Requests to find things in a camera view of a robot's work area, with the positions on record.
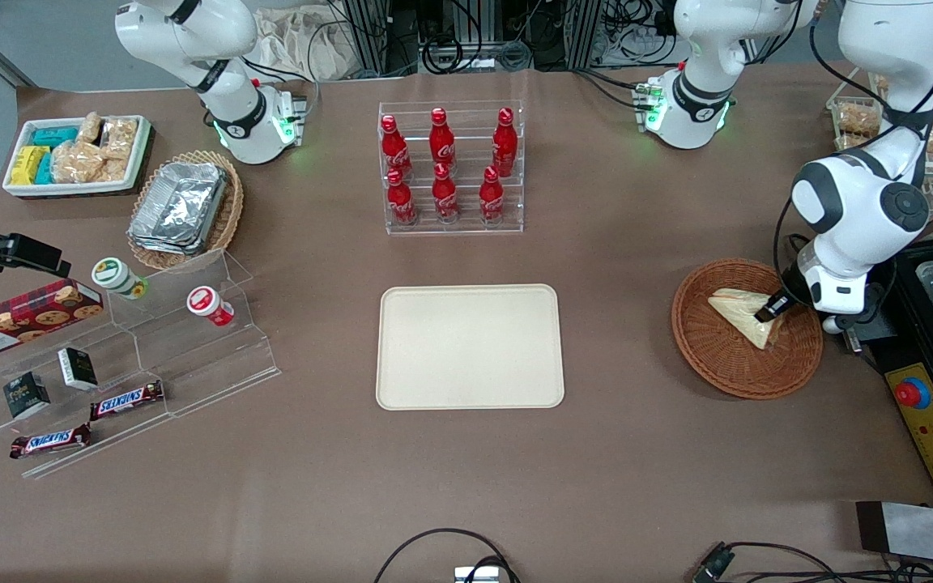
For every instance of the round brown wicker basket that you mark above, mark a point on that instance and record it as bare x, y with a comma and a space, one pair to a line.
717, 364

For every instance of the brown Snickers bar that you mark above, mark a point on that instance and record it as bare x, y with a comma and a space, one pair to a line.
49, 441
126, 400

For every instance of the red tartan cookie box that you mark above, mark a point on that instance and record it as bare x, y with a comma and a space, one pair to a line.
21, 320

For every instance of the yellow snack pack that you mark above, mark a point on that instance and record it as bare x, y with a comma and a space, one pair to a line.
27, 164

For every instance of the grey black flat strip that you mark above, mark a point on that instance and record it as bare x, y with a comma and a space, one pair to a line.
920, 533

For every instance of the red lid white cup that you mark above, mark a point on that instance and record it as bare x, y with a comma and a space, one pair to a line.
206, 304

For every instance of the clear acrylic step shelf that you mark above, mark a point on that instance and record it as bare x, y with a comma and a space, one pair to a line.
191, 364

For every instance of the black machine yellow panel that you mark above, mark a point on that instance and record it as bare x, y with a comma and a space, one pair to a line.
920, 453

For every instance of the beige cloth bag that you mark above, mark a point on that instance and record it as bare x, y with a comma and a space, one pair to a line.
304, 40

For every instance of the clear bag rice crackers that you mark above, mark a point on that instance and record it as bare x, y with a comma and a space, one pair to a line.
115, 170
89, 128
78, 163
120, 138

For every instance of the small silver device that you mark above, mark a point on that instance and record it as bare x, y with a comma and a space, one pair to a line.
475, 576

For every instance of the beige plastic serving tray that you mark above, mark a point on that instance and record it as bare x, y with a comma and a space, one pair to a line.
466, 348

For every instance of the small black carton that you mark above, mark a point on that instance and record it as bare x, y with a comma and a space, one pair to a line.
78, 368
26, 395

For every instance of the green lid white cup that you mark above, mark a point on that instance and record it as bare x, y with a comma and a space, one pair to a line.
114, 275

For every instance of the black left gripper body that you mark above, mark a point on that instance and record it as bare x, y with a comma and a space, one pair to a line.
793, 289

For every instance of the teal snack pack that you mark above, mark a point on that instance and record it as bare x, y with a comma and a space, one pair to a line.
45, 168
55, 136

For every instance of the red emergency stop button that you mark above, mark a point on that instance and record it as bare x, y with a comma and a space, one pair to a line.
912, 394

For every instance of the triangular sandwich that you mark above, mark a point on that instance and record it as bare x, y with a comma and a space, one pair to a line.
738, 312

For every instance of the aluminium frame post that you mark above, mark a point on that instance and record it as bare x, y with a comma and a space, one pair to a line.
584, 32
369, 32

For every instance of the white rectangular snack tray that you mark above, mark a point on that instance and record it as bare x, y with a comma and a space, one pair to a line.
70, 189

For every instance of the clear acrylic bottle rack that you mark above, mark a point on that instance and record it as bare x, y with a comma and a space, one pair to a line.
466, 229

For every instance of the red cola bottle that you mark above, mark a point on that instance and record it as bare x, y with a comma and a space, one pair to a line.
401, 200
441, 139
491, 198
445, 194
392, 147
504, 142

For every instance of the aluminium foil container stack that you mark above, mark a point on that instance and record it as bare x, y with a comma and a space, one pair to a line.
179, 206

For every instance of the grey metal frame bar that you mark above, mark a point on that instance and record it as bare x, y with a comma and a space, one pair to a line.
1, 61

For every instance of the oval light wicker basket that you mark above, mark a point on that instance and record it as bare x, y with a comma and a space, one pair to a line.
229, 220

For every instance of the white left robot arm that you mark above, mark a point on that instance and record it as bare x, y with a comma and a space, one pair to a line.
855, 202

